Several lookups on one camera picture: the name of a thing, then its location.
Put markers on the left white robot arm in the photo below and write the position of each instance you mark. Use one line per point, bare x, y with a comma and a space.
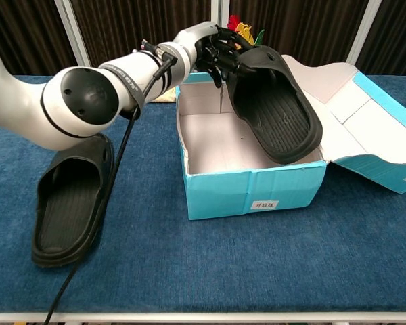
20, 105

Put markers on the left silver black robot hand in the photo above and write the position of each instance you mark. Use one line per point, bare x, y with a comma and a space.
199, 34

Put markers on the white partition frame post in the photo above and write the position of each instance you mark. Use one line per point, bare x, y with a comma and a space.
363, 34
72, 37
220, 11

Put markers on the clear bag of snacks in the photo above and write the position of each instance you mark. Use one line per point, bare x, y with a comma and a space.
167, 96

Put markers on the light blue shoe box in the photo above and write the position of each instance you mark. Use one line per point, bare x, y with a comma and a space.
223, 193

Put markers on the dark corrugated partition panel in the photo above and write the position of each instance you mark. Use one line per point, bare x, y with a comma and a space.
20, 27
399, 34
297, 23
138, 20

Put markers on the blue table cloth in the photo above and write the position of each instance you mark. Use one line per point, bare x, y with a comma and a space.
189, 264

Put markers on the black rubber slipper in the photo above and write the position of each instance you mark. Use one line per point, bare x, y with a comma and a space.
64, 220
274, 118

